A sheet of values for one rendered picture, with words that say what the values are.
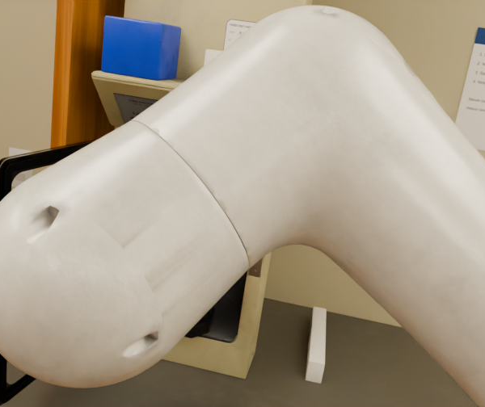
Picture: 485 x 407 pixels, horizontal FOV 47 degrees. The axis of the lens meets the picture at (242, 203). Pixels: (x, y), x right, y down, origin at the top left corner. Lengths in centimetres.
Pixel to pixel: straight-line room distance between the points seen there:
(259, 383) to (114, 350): 91
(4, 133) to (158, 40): 88
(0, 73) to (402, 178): 150
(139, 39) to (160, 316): 71
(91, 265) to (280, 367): 101
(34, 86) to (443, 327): 146
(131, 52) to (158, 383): 62
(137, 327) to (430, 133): 18
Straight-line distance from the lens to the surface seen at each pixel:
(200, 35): 102
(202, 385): 115
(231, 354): 116
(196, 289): 28
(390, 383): 129
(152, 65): 94
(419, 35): 143
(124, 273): 26
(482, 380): 33
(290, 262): 152
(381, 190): 30
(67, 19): 102
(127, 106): 100
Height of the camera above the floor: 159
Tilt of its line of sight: 16 degrees down
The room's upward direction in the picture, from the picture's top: 8 degrees clockwise
